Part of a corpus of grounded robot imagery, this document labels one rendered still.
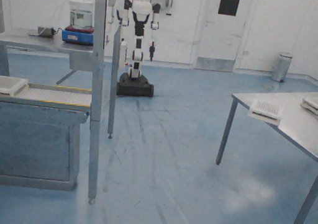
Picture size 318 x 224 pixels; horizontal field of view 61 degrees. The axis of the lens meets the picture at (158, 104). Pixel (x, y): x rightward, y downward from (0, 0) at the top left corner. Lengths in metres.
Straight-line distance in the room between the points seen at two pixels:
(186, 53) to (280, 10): 2.16
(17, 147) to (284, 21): 5.72
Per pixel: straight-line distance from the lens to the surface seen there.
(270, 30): 6.52
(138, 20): 4.06
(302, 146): 2.12
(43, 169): 2.39
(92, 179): 2.20
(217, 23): 5.96
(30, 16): 5.79
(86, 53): 1.72
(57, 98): 2.11
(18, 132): 2.27
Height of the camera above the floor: 1.72
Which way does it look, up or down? 25 degrees down
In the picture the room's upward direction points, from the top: 9 degrees clockwise
